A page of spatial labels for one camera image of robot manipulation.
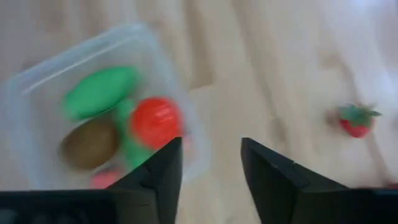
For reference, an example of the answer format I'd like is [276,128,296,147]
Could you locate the red tomato toy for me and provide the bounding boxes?
[129,96,184,151]

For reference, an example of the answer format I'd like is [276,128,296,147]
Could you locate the small red strawberry toy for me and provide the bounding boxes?
[337,104,382,139]

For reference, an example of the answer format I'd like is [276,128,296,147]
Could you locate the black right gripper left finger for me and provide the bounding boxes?
[107,136,183,224]

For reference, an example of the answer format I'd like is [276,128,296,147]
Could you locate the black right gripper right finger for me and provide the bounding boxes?
[241,138,349,224]

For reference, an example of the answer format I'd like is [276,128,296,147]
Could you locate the brown kiwi toy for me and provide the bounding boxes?
[58,119,121,171]

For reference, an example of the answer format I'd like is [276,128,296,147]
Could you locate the pink fuzzy fruit toy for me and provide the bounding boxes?
[90,169,125,190]

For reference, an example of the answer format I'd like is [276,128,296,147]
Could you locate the clear plastic tupperware container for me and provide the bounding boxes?
[0,23,212,191]

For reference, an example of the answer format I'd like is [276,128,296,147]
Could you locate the green pepper toy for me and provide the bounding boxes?
[113,99,155,170]

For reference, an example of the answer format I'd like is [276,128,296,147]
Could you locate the green avocado half toy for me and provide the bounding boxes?
[62,65,141,122]

